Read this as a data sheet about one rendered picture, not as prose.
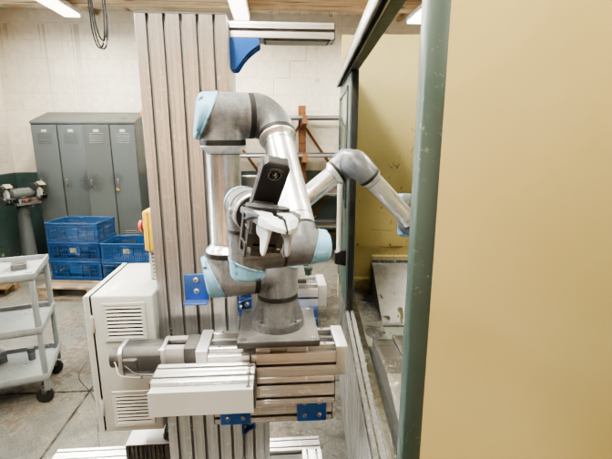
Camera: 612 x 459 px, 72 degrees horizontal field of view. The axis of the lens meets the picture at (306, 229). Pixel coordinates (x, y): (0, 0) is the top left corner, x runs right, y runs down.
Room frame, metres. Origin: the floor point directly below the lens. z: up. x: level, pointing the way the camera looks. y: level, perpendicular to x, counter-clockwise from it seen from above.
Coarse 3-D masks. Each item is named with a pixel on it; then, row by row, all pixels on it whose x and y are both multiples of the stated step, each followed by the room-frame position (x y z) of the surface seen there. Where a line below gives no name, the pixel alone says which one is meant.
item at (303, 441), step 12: (276, 444) 1.75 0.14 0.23; (288, 444) 1.75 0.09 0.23; (300, 444) 1.75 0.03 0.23; (312, 444) 1.75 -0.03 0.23; (60, 456) 1.68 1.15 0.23; (72, 456) 1.68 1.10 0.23; (84, 456) 1.68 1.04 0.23; (96, 456) 1.68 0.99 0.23; (108, 456) 1.69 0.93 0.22; (120, 456) 1.68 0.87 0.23; (276, 456) 1.70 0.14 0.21; (288, 456) 1.70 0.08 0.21; (300, 456) 1.70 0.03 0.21; (312, 456) 1.68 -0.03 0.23
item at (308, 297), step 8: (312, 280) 1.67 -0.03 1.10; (320, 280) 1.63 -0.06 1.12; (304, 288) 1.59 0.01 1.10; (312, 288) 1.59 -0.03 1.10; (320, 288) 1.58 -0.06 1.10; (304, 296) 1.57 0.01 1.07; (312, 296) 1.57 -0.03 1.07; (320, 296) 1.58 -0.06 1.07; (304, 304) 1.57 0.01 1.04; (312, 304) 1.57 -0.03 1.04; (320, 304) 1.58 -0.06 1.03
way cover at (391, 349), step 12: (396, 336) 1.94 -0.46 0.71; (372, 348) 1.92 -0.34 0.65; (384, 348) 1.82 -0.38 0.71; (396, 348) 1.82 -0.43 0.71; (384, 360) 1.67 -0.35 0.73; (396, 360) 1.68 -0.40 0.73; (384, 372) 1.58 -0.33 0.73; (396, 372) 1.54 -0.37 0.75; (384, 384) 1.57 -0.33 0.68; (396, 384) 1.47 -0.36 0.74; (396, 396) 1.41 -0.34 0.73; (396, 408) 1.35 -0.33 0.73; (396, 420) 1.32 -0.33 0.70; (396, 432) 1.31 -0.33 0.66
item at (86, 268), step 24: (72, 216) 4.76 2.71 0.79; (96, 216) 4.74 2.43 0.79; (48, 240) 4.37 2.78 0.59; (72, 240) 4.36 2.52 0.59; (96, 240) 4.34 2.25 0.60; (120, 240) 4.70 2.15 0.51; (144, 240) 4.69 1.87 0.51; (72, 264) 4.36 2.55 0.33; (96, 264) 4.35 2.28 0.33; (120, 264) 4.31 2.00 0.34; (72, 288) 4.14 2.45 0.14
